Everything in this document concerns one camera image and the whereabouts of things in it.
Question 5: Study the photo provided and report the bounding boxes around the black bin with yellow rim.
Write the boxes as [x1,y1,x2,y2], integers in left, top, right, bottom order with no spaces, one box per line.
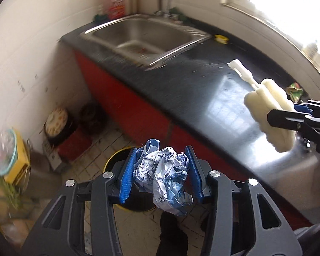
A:
[103,145,160,214]

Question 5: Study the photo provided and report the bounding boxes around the dark round pot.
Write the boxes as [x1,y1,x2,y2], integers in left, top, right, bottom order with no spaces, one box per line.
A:
[79,103,107,131]

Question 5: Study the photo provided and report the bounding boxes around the green snack wrapper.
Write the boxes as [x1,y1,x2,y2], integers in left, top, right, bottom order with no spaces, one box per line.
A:
[287,83,304,100]

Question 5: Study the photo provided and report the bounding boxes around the grey box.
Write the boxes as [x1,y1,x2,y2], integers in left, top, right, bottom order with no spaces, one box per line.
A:
[29,152,68,199]

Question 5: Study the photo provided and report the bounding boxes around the window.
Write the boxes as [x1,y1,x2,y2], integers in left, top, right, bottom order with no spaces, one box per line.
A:
[221,0,320,86]

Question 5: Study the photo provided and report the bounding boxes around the red box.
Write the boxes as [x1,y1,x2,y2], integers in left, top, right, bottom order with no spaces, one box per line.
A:
[57,127,92,162]

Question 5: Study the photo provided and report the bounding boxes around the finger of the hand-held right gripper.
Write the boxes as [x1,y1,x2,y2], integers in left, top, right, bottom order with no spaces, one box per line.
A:
[267,108,320,155]
[293,100,320,114]

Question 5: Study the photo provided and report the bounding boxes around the clear plastic bag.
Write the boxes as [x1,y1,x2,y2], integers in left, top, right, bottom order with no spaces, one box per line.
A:
[0,128,18,178]

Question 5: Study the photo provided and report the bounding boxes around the blue white paper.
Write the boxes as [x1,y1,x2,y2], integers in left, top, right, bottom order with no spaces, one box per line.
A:
[132,139,194,217]

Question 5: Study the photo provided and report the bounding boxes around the yellow box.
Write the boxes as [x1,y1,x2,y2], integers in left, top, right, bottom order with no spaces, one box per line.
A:
[4,136,30,184]

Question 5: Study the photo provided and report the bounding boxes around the person's dark clothing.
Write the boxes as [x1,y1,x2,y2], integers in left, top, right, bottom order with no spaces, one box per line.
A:
[156,213,190,256]

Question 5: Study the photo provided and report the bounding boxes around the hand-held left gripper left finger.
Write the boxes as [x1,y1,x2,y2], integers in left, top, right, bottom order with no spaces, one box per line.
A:
[21,146,140,256]

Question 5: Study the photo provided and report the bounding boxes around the black pot with patterned lid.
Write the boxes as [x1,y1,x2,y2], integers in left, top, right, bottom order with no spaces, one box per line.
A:
[44,107,78,146]

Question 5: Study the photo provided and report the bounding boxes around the green leafy vegetables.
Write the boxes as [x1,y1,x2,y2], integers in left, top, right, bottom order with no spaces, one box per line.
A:
[0,181,26,214]

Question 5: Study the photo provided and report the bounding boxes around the white sponge bottle brush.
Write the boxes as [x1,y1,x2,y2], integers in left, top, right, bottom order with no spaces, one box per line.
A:
[227,59,296,154]

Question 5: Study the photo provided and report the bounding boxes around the stainless steel sink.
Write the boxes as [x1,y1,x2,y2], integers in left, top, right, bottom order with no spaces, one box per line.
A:
[79,15,212,71]

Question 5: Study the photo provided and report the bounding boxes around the red kitchen cabinet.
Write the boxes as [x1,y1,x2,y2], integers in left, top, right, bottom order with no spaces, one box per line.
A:
[73,49,314,230]

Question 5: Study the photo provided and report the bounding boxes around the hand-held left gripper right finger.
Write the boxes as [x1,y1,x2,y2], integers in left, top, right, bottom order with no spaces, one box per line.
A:
[185,145,303,256]

